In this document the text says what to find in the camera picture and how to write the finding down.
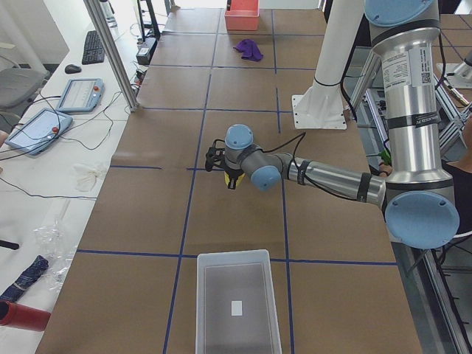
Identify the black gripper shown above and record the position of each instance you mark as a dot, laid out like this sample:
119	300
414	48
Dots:
233	173

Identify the yellow plastic cup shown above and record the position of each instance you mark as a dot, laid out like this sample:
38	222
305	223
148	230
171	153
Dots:
239	176

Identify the purple cloth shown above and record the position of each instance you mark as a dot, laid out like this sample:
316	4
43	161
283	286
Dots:
249	50

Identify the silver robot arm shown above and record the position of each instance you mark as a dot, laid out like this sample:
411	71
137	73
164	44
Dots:
417	199

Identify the black box with label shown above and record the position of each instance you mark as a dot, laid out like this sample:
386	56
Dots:
146	51

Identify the translucent white plastic bin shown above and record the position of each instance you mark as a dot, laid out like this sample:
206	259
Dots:
236	310

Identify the white crumpled cloth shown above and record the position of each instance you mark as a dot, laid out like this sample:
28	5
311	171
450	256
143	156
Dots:
87	175

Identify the pink plastic bin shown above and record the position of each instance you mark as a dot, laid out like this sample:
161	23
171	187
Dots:
242	15

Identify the far teach pendant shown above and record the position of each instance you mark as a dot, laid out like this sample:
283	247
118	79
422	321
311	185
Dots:
81	95

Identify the teach pendant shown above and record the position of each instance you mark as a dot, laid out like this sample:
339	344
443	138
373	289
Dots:
81	95
39	132

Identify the crumpled clear plastic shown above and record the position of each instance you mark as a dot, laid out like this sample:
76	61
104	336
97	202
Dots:
56	248

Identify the black keyboard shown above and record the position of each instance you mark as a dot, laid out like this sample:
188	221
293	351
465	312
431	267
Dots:
93	51

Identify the near teach pendant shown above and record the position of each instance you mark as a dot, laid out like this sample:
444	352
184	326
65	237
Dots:
39	132

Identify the black computer mouse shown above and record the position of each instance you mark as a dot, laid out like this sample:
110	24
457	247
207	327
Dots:
72	69

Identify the folded blue umbrella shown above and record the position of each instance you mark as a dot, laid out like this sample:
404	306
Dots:
26	279

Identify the red bottle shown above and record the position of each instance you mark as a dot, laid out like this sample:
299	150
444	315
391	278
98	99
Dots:
23	317

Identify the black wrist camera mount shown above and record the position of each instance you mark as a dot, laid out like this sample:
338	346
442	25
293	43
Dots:
214	158

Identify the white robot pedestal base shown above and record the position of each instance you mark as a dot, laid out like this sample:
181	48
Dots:
321	106

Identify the green handled tool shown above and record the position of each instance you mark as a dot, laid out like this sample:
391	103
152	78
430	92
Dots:
386	156

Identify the aluminium frame post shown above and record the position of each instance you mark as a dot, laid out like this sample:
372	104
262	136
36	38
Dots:
111	50

